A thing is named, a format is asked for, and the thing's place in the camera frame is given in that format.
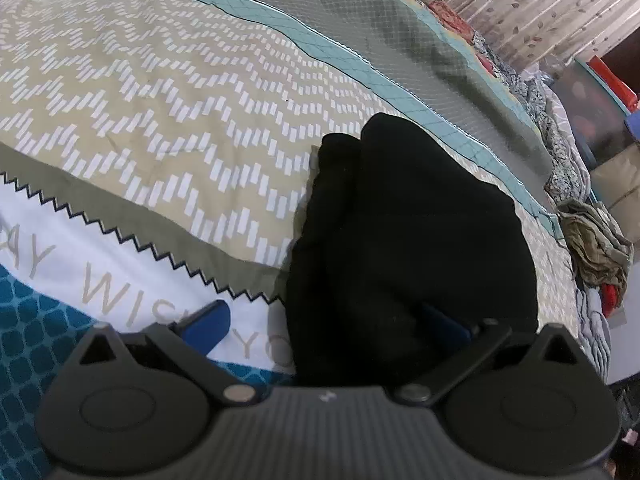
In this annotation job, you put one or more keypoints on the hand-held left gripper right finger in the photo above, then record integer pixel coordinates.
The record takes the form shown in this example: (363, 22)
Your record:
(446, 329)

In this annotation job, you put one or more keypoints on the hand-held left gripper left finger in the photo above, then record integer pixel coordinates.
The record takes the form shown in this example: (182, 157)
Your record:
(207, 322)

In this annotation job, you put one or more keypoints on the black pants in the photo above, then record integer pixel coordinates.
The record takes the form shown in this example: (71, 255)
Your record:
(400, 240)

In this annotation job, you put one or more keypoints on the red cloth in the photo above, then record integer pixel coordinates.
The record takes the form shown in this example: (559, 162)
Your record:
(612, 300)

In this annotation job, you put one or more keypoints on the crumpled olive cloth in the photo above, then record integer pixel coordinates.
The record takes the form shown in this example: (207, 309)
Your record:
(595, 240)

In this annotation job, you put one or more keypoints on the patchwork floral quilt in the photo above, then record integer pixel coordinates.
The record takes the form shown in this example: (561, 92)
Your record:
(560, 160)

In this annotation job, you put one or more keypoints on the cardboard box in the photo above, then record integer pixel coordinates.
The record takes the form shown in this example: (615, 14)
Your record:
(617, 180)

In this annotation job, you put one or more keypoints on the patterned bedsheet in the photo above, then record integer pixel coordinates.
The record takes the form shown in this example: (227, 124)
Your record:
(150, 90)

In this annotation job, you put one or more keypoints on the translucent storage box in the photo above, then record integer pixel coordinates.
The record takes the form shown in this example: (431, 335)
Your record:
(590, 110)

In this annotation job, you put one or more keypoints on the leaf-print curtain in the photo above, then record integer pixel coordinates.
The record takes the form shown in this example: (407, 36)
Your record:
(540, 5)

